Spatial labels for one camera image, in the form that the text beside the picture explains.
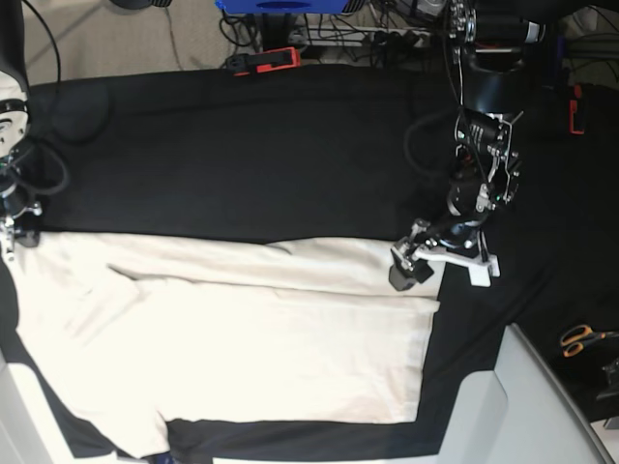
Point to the black table cloth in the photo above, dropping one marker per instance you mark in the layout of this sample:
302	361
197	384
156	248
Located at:
319	151

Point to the blue plastic box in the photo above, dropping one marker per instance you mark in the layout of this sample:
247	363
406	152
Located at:
243	7

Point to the orange black clamp right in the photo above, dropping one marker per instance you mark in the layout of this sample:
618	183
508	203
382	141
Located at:
577	111

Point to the white cotton T-shirt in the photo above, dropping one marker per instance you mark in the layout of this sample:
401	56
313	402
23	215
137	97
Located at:
126	329

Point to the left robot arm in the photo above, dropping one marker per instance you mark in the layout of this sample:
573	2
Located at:
486	49

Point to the orange handled scissors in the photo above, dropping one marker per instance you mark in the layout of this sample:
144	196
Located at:
579	337

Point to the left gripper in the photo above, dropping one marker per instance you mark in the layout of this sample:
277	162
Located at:
452	241

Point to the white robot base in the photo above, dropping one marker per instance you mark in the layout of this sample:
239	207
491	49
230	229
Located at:
29	432
527	411

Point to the black device at edge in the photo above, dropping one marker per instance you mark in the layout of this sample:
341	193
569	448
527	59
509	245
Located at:
611	372

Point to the orange black clamp top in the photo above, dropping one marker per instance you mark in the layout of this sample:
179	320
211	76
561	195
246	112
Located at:
264	62

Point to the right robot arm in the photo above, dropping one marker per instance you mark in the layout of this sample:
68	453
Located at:
20	196

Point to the orange black clamp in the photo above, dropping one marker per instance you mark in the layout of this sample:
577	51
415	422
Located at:
264	62
577	111

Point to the white power strip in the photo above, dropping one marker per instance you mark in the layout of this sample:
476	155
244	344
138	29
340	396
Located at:
353	36

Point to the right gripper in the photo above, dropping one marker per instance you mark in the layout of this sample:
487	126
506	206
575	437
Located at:
21	229

